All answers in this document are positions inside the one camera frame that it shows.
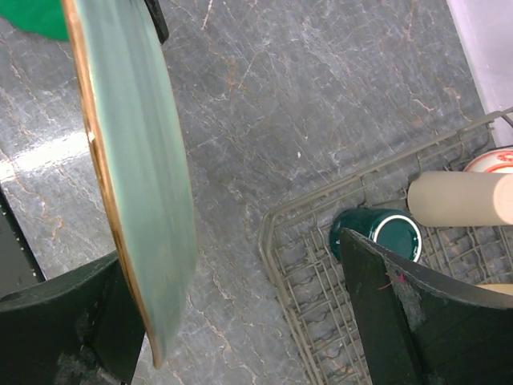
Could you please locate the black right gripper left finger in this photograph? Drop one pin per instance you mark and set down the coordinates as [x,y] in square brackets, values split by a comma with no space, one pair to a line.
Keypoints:
[81,327]

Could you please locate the cream bird plate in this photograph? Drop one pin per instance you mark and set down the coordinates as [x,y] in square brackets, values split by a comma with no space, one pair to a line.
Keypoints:
[498,288]

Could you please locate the black framed wooden box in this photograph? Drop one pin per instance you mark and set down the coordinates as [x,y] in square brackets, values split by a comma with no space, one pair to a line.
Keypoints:
[19,267]

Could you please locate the beige tall cup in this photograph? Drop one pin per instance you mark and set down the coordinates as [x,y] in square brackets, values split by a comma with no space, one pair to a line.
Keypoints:
[459,199]

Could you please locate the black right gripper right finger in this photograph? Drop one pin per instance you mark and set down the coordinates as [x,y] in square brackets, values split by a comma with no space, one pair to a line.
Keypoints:
[418,326]

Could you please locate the dark green mug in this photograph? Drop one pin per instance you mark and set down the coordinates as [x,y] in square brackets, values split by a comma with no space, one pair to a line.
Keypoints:
[392,229]

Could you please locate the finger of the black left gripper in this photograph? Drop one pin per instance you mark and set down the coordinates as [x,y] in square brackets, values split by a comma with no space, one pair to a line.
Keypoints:
[157,16]

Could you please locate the grey wire dish rack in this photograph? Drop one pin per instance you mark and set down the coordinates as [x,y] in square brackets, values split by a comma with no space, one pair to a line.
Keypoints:
[294,245]

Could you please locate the green cloth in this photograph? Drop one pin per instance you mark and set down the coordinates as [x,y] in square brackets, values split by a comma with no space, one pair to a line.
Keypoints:
[43,17]

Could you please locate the white red patterned bowl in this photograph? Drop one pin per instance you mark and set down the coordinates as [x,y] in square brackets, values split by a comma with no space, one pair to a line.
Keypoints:
[498,160]

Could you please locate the mint green flower plate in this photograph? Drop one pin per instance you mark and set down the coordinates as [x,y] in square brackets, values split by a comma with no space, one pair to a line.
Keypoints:
[138,153]

